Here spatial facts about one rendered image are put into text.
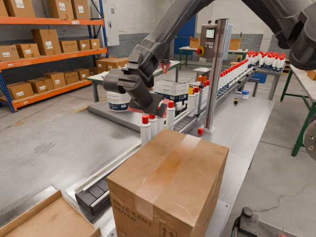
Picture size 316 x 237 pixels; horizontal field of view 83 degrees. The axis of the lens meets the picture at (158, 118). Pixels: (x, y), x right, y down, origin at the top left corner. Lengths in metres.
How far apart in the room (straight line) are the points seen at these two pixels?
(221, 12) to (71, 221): 8.63
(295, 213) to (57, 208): 1.89
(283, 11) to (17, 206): 1.07
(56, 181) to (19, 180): 0.17
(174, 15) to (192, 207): 0.50
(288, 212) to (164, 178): 1.74
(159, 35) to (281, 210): 1.87
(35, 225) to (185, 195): 0.59
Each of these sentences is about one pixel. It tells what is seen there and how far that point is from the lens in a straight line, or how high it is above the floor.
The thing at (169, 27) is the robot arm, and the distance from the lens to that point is 0.56.
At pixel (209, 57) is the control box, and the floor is 1.30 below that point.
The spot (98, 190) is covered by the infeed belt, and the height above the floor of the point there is 0.88.
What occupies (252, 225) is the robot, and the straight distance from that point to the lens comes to 1.52.
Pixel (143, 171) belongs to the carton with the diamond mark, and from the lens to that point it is 0.49.
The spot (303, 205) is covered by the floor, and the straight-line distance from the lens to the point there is 2.26.
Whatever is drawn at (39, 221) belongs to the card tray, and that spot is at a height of 0.83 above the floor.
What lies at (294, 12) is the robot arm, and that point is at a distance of 0.53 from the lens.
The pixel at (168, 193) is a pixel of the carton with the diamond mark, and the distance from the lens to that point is 0.45.
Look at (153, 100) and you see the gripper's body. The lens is 0.58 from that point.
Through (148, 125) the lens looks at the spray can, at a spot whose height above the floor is 1.04.
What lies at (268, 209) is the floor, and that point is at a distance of 2.05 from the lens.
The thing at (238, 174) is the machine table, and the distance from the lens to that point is 0.97.
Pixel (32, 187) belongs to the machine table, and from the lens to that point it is 1.01.
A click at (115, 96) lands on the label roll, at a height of 1.00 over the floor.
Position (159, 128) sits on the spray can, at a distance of 0.96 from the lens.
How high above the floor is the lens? 1.46
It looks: 27 degrees down
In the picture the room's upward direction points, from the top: straight up
